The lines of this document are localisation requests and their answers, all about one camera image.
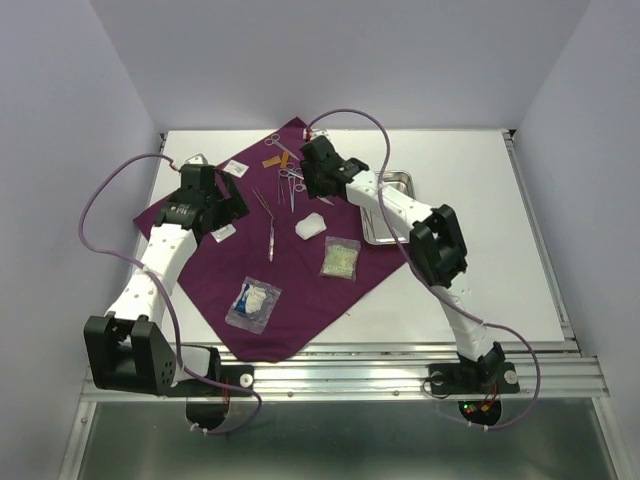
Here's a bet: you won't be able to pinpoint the steel instrument tray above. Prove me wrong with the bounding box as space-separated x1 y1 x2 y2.
360 169 418 246

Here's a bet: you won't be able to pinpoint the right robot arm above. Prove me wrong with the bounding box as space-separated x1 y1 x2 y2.
301 136 505 390

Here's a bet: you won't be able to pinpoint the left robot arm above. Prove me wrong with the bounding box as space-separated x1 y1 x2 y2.
83 164 250 396

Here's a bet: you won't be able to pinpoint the long steel forceps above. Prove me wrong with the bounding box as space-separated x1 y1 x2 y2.
252 188 275 221

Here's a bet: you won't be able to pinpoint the white sterile pouch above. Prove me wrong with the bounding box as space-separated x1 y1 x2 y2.
211 224 236 243

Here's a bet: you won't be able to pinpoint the steel hemostat forceps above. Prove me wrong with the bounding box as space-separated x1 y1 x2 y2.
279 168 306 213

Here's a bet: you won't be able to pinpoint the small white label packet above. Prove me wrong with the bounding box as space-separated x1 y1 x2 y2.
223 159 249 178

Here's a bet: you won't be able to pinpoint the white folded gauze pad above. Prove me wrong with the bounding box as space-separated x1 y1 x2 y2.
295 212 327 241

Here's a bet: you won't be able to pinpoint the small steel scissors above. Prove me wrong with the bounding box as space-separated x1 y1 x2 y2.
264 133 299 160

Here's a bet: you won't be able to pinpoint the green-white sealed packet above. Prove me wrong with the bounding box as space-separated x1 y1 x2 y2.
319 236 361 281

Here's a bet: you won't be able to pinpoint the purple cloth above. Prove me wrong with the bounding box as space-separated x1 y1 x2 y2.
164 132 403 362

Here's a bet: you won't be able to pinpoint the blue-white gauze packet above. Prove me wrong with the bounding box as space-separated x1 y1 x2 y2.
225 277 281 335

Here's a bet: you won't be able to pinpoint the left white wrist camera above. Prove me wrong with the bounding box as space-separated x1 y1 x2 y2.
184 153 208 165

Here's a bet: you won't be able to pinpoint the steel scalpel handle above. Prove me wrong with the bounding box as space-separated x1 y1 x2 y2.
268 218 275 262

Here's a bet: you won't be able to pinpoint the aluminium front rail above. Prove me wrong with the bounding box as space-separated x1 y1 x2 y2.
79 342 612 401

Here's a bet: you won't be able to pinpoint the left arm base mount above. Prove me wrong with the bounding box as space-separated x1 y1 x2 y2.
168 345 262 436

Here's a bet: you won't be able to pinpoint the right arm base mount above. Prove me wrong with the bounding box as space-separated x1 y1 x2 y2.
422 342 520 429

